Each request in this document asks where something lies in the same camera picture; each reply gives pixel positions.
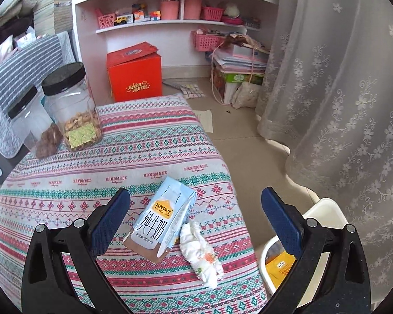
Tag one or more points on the cream plush toy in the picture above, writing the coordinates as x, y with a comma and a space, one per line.
232, 9

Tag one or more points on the grey striped quilt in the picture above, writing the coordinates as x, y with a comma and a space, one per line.
19, 78

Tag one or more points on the yellow toy car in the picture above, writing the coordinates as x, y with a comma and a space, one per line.
120, 20

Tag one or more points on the white lace curtain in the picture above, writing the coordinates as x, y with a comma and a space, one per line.
330, 88

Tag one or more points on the yellow packet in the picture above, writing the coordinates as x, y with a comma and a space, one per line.
278, 268

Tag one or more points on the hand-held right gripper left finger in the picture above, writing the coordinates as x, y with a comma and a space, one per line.
109, 222

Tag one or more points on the patterned tablecloth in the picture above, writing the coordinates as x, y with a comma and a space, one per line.
134, 144

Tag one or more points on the pink lattice basket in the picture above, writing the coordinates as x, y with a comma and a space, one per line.
105, 21

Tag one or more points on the folded grey blanket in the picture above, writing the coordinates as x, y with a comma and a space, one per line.
14, 9

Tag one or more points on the dark cloth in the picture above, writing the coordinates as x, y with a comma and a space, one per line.
9, 32

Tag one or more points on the red cardboard box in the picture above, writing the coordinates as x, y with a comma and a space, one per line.
134, 72

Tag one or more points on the white printed tissue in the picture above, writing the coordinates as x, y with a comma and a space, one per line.
199, 255

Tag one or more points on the stack of books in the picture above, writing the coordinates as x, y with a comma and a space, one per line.
52, 9

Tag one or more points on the white plastic bag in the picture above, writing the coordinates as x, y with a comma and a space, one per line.
0, 54

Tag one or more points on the white trash bin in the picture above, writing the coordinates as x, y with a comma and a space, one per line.
327, 209

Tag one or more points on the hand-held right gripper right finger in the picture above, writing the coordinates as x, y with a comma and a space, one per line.
281, 222

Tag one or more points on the beige cloth bag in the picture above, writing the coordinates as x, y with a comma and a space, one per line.
247, 95

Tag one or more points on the stack of paper folders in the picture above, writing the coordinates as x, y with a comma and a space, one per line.
239, 57

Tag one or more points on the pink bucket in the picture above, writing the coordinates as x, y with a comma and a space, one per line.
169, 10
192, 8

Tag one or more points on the large pink plastic basket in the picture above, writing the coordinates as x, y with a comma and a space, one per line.
206, 41

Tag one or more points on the white paper sheet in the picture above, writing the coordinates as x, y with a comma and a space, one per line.
205, 119

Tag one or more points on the clear jar with round nuts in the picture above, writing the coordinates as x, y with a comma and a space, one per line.
29, 121

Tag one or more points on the light blue milk carton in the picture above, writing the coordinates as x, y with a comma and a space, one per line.
157, 222

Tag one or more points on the checked paper sheet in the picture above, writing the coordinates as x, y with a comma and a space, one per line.
192, 91

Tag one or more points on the colourful toy blocks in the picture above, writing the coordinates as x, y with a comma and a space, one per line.
145, 13

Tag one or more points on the clear jar with walnut kernels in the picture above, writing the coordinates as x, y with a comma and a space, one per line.
72, 104

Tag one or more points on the green white cardboard box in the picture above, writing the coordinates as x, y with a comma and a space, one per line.
235, 78

